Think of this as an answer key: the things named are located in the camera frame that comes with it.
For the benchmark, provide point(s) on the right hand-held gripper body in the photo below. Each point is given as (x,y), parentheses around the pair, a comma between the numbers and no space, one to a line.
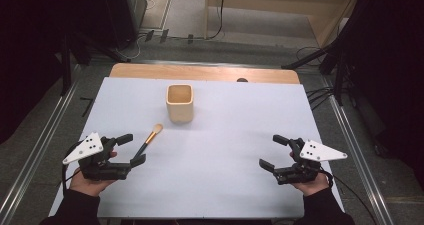
(316,151)

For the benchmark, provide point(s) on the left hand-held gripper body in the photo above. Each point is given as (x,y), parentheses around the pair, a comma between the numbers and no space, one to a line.
(90,148)

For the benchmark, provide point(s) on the beige square cup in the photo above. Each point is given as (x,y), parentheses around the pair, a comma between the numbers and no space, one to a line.
(180,113)

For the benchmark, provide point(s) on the person's right hand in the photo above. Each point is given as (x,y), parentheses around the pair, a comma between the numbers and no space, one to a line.
(311,186)

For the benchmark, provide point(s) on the person's left hand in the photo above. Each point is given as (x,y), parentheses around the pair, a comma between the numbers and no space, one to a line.
(88,186)

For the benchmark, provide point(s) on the white table mat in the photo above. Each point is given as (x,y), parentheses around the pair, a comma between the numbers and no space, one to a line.
(216,151)

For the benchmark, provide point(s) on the black metal stand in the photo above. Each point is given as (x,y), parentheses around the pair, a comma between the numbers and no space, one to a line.
(66,65)
(339,75)

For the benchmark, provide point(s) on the dark floor plug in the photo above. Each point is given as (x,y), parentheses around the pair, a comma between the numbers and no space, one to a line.
(149,35)
(164,35)

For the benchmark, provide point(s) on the dark curtain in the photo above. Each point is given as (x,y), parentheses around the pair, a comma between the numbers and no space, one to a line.
(390,68)
(26,51)

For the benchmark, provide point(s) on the black cabinet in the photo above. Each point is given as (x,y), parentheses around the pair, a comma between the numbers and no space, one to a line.
(123,11)

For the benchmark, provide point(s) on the light wooden platform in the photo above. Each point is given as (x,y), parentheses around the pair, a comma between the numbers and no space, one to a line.
(266,5)

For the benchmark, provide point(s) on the aluminium floor rail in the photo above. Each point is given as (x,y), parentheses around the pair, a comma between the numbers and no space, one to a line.
(40,141)
(356,151)

